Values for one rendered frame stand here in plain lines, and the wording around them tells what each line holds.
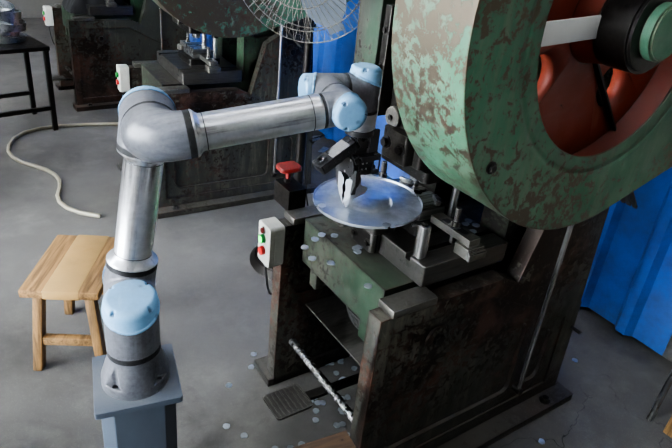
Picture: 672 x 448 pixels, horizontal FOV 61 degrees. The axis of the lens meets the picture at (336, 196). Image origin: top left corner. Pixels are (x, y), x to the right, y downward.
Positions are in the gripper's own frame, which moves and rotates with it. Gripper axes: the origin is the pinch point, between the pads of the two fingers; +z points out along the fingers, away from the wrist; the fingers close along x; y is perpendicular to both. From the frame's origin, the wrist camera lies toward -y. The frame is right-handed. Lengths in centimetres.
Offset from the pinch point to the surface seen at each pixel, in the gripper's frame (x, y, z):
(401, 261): -14.0, 10.2, 12.3
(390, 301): -23.2, 0.1, 15.4
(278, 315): 22, -5, 50
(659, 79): -41, 51, -41
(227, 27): 131, 24, -17
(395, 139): -0.4, 13.7, -15.8
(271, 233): 20.3, -9.4, 18.1
